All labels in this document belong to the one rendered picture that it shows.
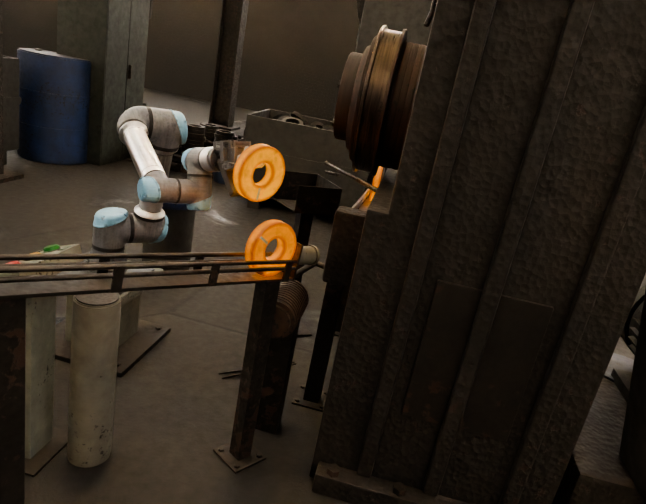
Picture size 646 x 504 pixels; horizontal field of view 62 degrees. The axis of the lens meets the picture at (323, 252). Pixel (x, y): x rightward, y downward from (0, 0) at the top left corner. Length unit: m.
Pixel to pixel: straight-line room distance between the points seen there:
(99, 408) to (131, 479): 0.23
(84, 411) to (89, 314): 0.30
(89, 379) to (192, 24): 11.67
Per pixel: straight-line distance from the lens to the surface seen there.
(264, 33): 12.38
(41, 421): 1.80
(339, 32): 12.03
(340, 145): 4.27
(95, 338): 1.55
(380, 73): 1.64
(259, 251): 1.44
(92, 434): 1.72
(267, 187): 1.51
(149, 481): 1.75
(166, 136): 2.00
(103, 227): 2.13
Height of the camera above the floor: 1.19
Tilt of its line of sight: 19 degrees down
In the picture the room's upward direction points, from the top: 11 degrees clockwise
